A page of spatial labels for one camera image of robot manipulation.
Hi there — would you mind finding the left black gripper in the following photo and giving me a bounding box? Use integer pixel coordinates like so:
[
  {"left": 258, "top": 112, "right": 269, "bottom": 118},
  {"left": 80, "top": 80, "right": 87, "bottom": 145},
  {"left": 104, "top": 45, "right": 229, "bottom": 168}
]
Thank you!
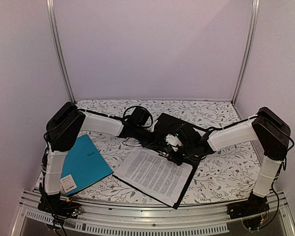
[{"left": 133, "top": 125, "right": 166, "bottom": 149}]

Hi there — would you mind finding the black clip folder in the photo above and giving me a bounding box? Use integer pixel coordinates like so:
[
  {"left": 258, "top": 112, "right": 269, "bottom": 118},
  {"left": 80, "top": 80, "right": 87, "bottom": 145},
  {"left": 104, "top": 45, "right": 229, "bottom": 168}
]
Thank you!
[{"left": 113, "top": 113, "right": 201, "bottom": 209}]

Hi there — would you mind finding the printed paper sheet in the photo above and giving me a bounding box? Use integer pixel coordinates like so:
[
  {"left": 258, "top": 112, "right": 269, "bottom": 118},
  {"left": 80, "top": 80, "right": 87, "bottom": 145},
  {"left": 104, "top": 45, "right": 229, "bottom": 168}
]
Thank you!
[{"left": 113, "top": 148, "right": 193, "bottom": 209}]

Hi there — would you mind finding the blue folder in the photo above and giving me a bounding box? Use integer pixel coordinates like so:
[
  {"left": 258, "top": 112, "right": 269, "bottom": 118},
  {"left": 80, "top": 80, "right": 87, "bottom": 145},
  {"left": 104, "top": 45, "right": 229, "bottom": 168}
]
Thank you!
[{"left": 60, "top": 135, "right": 113, "bottom": 197}]

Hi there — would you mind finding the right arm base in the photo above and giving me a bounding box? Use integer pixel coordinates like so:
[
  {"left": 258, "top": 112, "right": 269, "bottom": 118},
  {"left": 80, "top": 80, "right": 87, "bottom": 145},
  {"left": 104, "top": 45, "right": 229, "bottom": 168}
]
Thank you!
[{"left": 226, "top": 193, "right": 269, "bottom": 231}]

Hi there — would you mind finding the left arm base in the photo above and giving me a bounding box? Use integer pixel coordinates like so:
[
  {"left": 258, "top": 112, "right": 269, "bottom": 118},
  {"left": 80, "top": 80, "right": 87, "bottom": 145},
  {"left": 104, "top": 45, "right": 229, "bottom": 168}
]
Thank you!
[{"left": 38, "top": 183, "right": 83, "bottom": 219}]

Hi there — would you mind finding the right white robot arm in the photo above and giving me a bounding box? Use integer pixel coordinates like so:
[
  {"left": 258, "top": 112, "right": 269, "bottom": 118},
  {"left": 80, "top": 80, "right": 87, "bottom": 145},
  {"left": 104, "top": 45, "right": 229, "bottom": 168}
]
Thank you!
[{"left": 165, "top": 107, "right": 295, "bottom": 214}]

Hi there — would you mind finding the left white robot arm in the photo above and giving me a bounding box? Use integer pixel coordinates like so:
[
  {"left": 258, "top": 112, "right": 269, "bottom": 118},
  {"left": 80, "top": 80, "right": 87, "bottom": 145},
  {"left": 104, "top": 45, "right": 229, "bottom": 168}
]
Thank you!
[{"left": 43, "top": 102, "right": 157, "bottom": 213}]

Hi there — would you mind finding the floral tablecloth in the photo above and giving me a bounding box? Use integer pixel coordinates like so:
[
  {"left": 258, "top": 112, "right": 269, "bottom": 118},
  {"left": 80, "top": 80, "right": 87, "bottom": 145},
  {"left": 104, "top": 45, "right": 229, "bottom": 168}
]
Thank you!
[{"left": 34, "top": 99, "right": 273, "bottom": 205}]

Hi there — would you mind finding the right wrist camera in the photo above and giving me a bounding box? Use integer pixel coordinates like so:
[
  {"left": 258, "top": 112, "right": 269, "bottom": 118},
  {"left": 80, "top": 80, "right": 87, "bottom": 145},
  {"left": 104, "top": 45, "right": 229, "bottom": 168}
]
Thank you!
[{"left": 165, "top": 123, "right": 202, "bottom": 147}]

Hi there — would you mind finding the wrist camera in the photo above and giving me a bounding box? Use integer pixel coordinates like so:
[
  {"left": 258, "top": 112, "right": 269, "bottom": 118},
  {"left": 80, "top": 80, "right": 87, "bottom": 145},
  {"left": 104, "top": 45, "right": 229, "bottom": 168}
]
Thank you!
[
  {"left": 130, "top": 106, "right": 150, "bottom": 127},
  {"left": 165, "top": 123, "right": 202, "bottom": 147}
]

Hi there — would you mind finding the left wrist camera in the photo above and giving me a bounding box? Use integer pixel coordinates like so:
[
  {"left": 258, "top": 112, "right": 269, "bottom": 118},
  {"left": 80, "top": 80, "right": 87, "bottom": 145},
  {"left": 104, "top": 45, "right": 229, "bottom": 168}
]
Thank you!
[{"left": 130, "top": 106, "right": 150, "bottom": 127}]

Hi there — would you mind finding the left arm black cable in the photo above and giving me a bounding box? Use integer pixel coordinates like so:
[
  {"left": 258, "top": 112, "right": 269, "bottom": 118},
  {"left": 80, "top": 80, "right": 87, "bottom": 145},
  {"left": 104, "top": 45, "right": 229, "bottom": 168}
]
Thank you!
[{"left": 122, "top": 105, "right": 154, "bottom": 128}]

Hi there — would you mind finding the front aluminium rail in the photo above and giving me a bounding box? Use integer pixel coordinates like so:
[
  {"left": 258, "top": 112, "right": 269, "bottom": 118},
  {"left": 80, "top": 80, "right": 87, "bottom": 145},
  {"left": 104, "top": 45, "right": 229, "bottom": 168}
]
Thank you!
[{"left": 11, "top": 190, "right": 295, "bottom": 236}]

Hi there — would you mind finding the right aluminium frame post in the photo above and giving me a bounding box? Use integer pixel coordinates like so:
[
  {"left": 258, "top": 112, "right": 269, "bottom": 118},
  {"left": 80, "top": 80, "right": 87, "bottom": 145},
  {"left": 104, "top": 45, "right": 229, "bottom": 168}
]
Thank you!
[{"left": 231, "top": 0, "right": 260, "bottom": 106}]

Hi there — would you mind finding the aluminium frame post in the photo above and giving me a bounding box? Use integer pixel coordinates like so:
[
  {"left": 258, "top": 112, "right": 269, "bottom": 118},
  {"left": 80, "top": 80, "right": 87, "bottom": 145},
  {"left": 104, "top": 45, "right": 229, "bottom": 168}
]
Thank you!
[
  {"left": 46, "top": 0, "right": 76, "bottom": 103},
  {"left": 231, "top": 0, "right": 260, "bottom": 106}
]

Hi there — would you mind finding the left aluminium frame post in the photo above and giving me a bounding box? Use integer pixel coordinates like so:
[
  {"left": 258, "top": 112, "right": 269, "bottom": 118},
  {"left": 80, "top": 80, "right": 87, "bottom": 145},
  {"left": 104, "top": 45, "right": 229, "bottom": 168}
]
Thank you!
[{"left": 46, "top": 0, "right": 76, "bottom": 103}]

